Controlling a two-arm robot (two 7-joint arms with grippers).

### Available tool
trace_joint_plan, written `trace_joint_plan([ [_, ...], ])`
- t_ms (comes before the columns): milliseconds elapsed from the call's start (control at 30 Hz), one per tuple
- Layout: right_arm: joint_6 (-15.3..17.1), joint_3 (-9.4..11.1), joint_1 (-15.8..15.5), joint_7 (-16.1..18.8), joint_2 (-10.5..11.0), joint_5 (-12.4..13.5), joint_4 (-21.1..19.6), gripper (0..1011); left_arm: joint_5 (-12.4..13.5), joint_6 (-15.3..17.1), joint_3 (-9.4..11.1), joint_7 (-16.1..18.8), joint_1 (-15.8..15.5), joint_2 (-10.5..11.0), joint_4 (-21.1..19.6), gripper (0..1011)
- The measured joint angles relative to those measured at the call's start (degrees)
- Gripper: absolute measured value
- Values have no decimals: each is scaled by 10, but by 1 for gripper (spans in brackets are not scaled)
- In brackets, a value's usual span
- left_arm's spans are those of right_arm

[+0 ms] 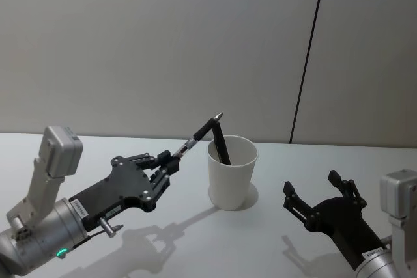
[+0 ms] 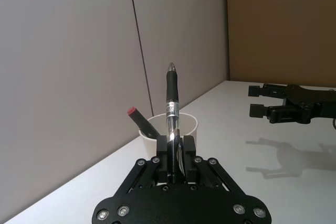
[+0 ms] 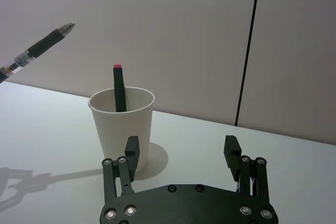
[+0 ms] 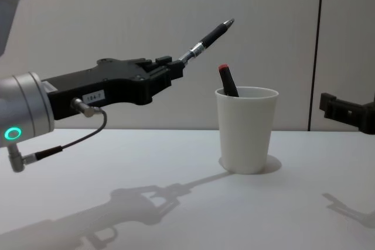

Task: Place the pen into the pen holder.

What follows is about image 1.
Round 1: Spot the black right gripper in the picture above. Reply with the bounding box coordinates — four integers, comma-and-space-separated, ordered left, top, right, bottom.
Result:
283, 170, 384, 268

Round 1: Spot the white paper cup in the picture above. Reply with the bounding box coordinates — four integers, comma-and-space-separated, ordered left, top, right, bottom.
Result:
207, 135, 259, 211

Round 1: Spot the black pen with silver tip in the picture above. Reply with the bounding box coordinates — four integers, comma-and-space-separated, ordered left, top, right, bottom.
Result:
170, 112, 225, 161

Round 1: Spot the thin dark cable silver plug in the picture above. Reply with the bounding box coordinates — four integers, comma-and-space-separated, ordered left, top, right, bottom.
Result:
72, 217, 124, 250

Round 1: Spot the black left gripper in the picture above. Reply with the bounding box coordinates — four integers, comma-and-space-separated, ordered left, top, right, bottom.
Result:
69, 150, 180, 229

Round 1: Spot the plain black pen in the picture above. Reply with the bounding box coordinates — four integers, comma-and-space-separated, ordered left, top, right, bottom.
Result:
211, 122, 232, 166

